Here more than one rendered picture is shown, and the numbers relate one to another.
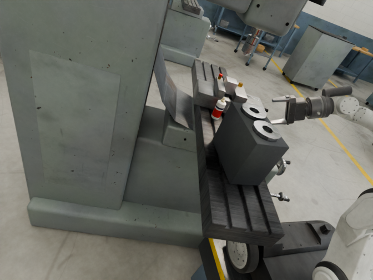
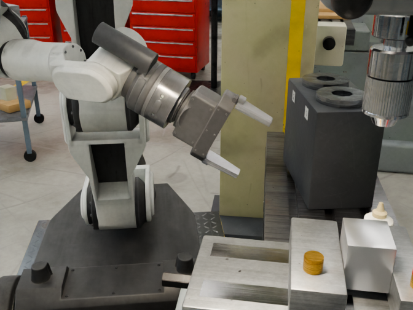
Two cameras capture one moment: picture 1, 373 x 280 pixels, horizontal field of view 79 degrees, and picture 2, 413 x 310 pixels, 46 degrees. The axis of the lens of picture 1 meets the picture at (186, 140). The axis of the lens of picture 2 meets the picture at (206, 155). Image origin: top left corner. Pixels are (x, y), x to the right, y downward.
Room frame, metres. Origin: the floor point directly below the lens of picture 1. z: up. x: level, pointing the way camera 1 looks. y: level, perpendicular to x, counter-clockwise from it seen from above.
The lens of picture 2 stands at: (1.58, -0.09, 1.37)
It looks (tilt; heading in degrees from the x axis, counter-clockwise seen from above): 24 degrees down; 202
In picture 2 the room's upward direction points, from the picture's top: straight up
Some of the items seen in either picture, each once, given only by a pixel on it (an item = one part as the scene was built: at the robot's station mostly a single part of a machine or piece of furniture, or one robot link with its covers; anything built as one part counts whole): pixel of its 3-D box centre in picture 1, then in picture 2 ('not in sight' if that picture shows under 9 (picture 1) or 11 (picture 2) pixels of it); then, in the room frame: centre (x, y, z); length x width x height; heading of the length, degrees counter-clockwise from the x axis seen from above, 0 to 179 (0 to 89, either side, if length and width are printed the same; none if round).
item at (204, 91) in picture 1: (230, 97); (334, 290); (1.08, -0.12, 0.97); 0.35 x 0.15 x 0.11; 102
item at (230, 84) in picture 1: (229, 85); (364, 254); (1.07, -0.09, 1.03); 0.06 x 0.05 x 0.06; 12
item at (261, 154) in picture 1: (246, 141); (327, 135); (0.68, -0.20, 1.02); 0.22 x 0.12 x 0.20; 25
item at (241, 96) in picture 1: (237, 93); (314, 264); (1.08, -0.15, 1.01); 0.15 x 0.06 x 0.04; 12
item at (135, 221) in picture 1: (142, 192); not in sight; (1.00, 0.15, 0.10); 1.20 x 0.60 x 0.20; 105
